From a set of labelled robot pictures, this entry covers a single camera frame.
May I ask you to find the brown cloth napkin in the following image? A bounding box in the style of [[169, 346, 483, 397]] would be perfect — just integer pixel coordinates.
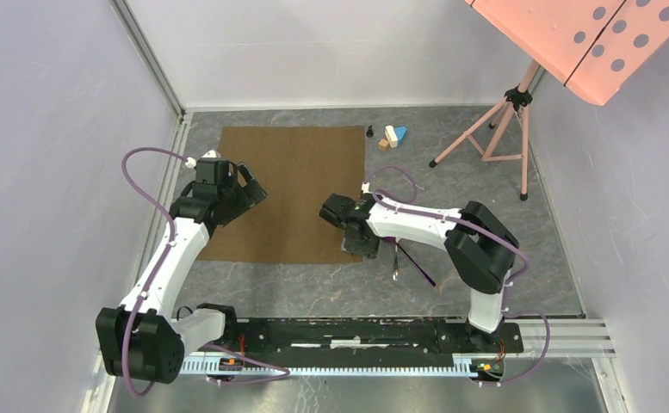
[[197, 126, 366, 264]]

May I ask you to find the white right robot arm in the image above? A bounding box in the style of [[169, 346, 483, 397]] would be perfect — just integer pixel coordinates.
[[319, 192, 530, 351]]

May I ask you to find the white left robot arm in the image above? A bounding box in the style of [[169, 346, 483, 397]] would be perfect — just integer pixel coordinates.
[[96, 157, 267, 384]]

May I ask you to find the purple spoon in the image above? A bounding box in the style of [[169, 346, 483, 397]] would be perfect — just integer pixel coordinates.
[[383, 237, 437, 287]]

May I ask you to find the silver fork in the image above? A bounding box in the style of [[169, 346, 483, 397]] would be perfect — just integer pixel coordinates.
[[392, 238, 400, 281]]

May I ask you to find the cream toy brick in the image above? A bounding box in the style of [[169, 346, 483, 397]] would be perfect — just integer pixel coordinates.
[[385, 125, 399, 148]]

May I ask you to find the blue wooden triangle block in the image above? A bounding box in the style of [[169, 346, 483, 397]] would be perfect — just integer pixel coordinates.
[[394, 126, 407, 145]]

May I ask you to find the pink tripod stand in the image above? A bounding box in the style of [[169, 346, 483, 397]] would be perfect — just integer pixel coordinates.
[[429, 59, 541, 201]]

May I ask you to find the pink perforated stand board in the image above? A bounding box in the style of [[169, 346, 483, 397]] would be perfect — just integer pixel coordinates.
[[469, 0, 669, 106]]

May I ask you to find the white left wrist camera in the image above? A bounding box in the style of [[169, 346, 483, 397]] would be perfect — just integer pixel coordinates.
[[200, 150, 221, 160]]

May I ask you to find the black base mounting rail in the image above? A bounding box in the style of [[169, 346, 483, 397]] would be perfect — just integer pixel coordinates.
[[215, 317, 524, 368]]

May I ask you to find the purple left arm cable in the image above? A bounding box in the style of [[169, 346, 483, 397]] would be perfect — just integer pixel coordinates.
[[121, 146, 291, 398]]

